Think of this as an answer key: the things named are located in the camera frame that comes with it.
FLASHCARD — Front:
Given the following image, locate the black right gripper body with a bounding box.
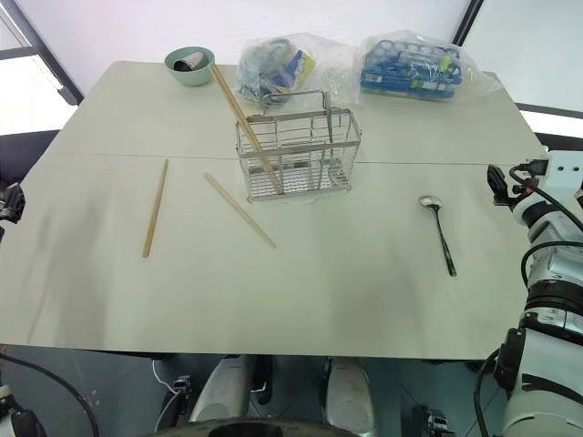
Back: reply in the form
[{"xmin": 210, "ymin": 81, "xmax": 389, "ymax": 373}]
[{"xmin": 486, "ymin": 164, "xmax": 519, "ymax": 208}]

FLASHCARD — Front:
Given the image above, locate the metal wire cutlery basket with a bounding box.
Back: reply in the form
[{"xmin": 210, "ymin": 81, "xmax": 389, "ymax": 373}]
[{"xmin": 234, "ymin": 90, "xmax": 362, "ymax": 205}]

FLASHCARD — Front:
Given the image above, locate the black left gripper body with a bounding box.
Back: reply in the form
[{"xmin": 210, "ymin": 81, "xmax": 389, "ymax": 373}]
[{"xmin": 0, "ymin": 182, "xmax": 26, "ymax": 225}]

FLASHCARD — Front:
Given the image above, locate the green ceramic bowl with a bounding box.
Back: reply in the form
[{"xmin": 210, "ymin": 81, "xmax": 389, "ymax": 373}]
[{"xmin": 163, "ymin": 46, "xmax": 216, "ymax": 87}]

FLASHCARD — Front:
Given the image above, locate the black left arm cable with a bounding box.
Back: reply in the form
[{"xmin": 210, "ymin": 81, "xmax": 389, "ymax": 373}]
[{"xmin": 0, "ymin": 353, "xmax": 100, "ymax": 437}]

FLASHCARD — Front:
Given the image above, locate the metal spoon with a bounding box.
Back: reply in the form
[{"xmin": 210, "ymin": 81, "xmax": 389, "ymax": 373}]
[{"xmin": 418, "ymin": 195, "xmax": 458, "ymax": 278}]

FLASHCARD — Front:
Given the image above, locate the dark rounded robot torso rim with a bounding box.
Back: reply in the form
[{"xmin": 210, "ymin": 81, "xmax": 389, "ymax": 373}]
[{"xmin": 153, "ymin": 417, "xmax": 380, "ymax": 437}]

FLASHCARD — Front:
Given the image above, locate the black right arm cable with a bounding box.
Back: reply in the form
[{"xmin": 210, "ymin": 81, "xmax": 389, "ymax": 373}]
[{"xmin": 508, "ymin": 161, "xmax": 583, "ymax": 295}]

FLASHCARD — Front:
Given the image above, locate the clear bag with blue yellow items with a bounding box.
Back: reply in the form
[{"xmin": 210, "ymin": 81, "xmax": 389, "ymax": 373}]
[{"xmin": 237, "ymin": 32, "xmax": 362, "ymax": 108}]

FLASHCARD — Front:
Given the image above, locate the thin white floor cable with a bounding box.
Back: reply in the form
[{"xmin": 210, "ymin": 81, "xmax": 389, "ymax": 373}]
[{"xmin": 151, "ymin": 358, "xmax": 184, "ymax": 398}]

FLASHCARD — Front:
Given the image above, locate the small metal cup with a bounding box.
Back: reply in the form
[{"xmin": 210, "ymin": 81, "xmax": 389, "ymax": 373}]
[{"xmin": 172, "ymin": 52, "xmax": 207, "ymax": 73}]

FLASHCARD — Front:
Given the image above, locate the wooden chopstick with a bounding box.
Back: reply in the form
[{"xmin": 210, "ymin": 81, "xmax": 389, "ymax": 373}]
[
  {"xmin": 209, "ymin": 64, "xmax": 280, "ymax": 193},
  {"xmin": 142, "ymin": 158, "xmax": 169, "ymax": 259},
  {"xmin": 203, "ymin": 172, "xmax": 278, "ymax": 249},
  {"xmin": 211, "ymin": 64, "xmax": 284, "ymax": 192}
]

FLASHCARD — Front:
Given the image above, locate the dark metal frame post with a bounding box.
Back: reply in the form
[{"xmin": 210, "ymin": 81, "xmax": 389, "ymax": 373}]
[
  {"xmin": 0, "ymin": 0, "xmax": 86, "ymax": 107},
  {"xmin": 453, "ymin": 0, "xmax": 485, "ymax": 48}
]

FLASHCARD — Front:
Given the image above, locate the white robot leg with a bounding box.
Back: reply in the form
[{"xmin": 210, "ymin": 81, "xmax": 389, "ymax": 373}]
[
  {"xmin": 188, "ymin": 355, "xmax": 251, "ymax": 425},
  {"xmin": 326, "ymin": 358, "xmax": 376, "ymax": 434}
]

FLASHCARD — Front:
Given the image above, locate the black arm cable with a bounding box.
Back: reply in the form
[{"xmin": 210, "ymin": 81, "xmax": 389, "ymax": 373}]
[
  {"xmin": 508, "ymin": 161, "xmax": 583, "ymax": 295},
  {"xmin": 0, "ymin": 353, "xmax": 100, "ymax": 437}
]

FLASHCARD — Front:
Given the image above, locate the clear bag with blue tray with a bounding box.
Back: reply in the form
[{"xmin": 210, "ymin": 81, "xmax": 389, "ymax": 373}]
[{"xmin": 354, "ymin": 28, "xmax": 503, "ymax": 107}]

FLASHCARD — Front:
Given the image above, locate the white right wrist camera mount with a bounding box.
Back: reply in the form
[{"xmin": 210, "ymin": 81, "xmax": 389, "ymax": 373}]
[{"xmin": 543, "ymin": 151, "xmax": 583, "ymax": 195}]

